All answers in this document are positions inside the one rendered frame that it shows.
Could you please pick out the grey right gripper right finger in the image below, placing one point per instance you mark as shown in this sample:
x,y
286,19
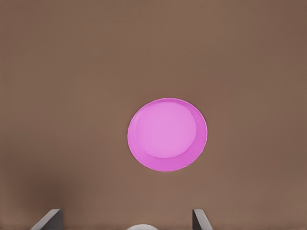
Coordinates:
x,y
200,221

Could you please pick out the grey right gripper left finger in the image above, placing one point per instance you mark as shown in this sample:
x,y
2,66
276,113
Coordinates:
x,y
49,221

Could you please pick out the pink plate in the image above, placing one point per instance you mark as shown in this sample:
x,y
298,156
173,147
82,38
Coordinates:
x,y
167,134

